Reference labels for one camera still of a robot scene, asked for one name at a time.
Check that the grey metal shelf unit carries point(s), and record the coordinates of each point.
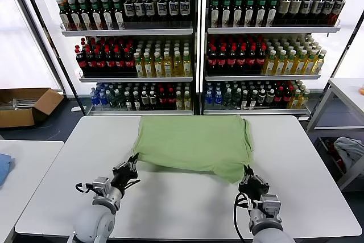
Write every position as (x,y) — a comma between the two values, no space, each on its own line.
(270,30)
(128,32)

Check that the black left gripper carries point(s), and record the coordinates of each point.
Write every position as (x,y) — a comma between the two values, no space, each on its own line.
(122,179)

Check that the small blue water bottle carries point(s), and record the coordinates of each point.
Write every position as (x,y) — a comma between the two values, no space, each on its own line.
(95,99)
(209,98)
(218,98)
(102,100)

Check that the small yellow drink bottle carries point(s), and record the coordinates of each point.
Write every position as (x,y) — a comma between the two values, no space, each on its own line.
(295,100)
(179,102)
(304,100)
(187,102)

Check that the white side table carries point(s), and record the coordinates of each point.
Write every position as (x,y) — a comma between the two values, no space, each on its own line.
(28,174)

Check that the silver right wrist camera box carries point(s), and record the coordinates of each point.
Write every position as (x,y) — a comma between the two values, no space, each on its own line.
(270,203)

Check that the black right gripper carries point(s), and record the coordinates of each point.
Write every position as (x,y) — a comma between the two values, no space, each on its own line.
(253,189)

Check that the dark bottle beige label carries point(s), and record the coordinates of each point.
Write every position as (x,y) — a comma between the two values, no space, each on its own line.
(283,6)
(295,6)

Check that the small orange object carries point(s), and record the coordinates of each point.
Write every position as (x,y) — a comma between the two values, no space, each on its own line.
(362,90)

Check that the grey metal rods bundle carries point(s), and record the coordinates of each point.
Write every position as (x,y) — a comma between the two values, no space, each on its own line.
(20,103)

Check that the dark bottle white blue label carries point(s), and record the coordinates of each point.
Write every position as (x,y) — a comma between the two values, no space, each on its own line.
(306,6)
(139,8)
(327,6)
(149,8)
(129,8)
(317,6)
(173,8)
(162,8)
(185,8)
(338,6)

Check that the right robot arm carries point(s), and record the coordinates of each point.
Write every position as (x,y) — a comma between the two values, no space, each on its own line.
(267,226)

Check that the brown cardboard box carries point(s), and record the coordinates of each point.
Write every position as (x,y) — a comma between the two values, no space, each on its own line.
(17,119)

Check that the black window post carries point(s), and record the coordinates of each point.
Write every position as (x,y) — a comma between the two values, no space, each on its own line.
(58,55)
(342,55)

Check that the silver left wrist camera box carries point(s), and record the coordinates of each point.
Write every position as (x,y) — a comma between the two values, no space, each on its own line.
(101,184)

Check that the small dark green bottle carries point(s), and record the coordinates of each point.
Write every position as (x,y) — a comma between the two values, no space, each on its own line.
(119,100)
(110,100)
(236,99)
(227,99)

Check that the small white flat object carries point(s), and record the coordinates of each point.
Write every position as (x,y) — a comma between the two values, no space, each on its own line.
(76,109)

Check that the small dark bottle white label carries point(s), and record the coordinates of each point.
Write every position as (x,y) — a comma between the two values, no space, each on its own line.
(244,100)
(262,98)
(153,100)
(270,98)
(137,102)
(128,102)
(145,100)
(253,100)

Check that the yellow juice bottle green neck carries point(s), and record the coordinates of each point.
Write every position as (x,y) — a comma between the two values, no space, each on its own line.
(310,66)
(167,68)
(280,66)
(290,66)
(148,68)
(158,68)
(319,66)
(187,68)
(177,68)
(139,68)
(269,66)
(300,66)

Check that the small cola bottle red cap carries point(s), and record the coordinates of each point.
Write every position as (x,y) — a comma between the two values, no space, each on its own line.
(287,98)
(171,100)
(279,98)
(162,100)

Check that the grey white cloth pile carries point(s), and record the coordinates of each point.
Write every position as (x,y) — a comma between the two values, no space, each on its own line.
(348,147)

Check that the grey frame white table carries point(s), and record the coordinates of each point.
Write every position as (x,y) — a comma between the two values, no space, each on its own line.
(345,89)

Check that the dark tea bottle green neck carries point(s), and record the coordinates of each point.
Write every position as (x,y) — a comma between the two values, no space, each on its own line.
(65,18)
(272,15)
(98,18)
(109,18)
(238,15)
(87,18)
(76,18)
(214,15)
(260,15)
(249,15)
(119,18)
(226,15)

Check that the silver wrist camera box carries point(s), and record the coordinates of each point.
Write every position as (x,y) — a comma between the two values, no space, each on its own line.
(101,184)
(270,203)

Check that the light green t-shirt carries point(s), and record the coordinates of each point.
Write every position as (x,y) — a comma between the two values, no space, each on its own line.
(193,140)

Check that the blue folded cloth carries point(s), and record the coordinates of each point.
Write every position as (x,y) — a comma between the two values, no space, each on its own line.
(4,169)

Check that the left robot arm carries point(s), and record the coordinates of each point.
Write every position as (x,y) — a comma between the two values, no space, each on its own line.
(94,223)

